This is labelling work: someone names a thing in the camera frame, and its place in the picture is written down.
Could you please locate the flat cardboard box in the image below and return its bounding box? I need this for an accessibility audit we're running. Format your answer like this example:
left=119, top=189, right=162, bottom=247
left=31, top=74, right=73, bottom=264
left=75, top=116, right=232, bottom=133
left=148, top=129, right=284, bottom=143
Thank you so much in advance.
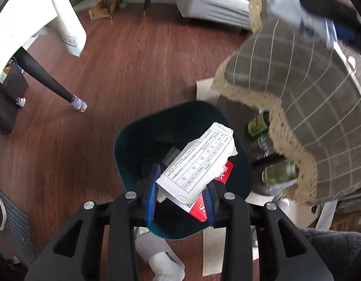
left=89, top=0, right=122, bottom=20

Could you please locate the red and white box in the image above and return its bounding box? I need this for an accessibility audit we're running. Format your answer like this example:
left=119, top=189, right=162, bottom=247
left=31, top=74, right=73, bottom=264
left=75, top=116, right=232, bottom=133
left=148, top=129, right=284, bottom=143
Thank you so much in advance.
left=155, top=122, right=238, bottom=221

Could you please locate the dark green bin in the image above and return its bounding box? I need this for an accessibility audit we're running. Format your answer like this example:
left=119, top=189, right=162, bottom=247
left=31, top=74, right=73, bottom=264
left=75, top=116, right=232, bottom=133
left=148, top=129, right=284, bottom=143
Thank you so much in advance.
left=113, top=101, right=254, bottom=239

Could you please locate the grey armchair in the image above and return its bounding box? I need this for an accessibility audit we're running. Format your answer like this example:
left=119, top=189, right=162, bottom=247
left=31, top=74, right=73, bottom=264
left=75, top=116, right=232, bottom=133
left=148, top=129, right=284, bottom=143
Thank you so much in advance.
left=176, top=0, right=253, bottom=31

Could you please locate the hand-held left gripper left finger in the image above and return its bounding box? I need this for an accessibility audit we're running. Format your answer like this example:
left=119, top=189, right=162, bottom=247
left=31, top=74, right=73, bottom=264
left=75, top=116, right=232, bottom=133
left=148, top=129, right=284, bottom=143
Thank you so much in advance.
left=24, top=164, right=162, bottom=281

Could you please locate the dark ribbed floor mat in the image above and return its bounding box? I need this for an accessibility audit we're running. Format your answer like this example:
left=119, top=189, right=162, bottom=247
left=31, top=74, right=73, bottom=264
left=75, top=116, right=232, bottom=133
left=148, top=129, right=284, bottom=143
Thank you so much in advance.
left=0, top=181, right=37, bottom=267

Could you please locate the clear plastic bottle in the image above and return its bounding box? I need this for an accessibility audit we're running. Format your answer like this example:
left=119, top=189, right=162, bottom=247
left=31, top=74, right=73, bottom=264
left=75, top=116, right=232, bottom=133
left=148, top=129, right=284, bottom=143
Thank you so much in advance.
left=258, top=135, right=276, bottom=157

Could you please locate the grey fleece clothing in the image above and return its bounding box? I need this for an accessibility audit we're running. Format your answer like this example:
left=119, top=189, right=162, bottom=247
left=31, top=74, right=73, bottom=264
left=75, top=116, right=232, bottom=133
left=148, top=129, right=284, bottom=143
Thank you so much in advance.
left=299, top=227, right=361, bottom=273

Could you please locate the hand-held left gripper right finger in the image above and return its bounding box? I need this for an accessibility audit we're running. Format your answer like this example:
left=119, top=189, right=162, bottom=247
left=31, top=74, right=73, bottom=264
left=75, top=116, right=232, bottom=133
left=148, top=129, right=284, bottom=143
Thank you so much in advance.
left=201, top=181, right=335, bottom=281

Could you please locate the grey checked tablecloth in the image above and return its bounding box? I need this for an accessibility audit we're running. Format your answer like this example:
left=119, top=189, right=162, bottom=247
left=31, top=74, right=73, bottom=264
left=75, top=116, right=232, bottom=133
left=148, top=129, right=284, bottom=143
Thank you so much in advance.
left=211, top=0, right=361, bottom=205

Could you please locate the dark table leg with sock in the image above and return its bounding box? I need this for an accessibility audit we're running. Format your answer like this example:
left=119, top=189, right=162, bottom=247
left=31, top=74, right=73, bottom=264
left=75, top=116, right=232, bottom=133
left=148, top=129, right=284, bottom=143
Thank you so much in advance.
left=16, top=47, right=88, bottom=114

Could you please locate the clear glass jar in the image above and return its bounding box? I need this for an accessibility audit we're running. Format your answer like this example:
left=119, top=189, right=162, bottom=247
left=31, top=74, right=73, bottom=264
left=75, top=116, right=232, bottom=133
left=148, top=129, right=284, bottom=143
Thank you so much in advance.
left=261, top=159, right=300, bottom=186

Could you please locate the green glass bottle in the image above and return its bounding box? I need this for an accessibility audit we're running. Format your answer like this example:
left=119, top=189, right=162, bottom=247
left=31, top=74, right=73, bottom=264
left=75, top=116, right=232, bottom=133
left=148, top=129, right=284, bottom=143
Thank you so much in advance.
left=246, top=110, right=270, bottom=138

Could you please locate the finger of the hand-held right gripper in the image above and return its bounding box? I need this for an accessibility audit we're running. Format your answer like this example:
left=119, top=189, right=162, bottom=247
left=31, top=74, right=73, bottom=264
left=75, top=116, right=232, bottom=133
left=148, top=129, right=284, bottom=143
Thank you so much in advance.
left=298, top=0, right=361, bottom=25
left=333, top=20, right=358, bottom=43

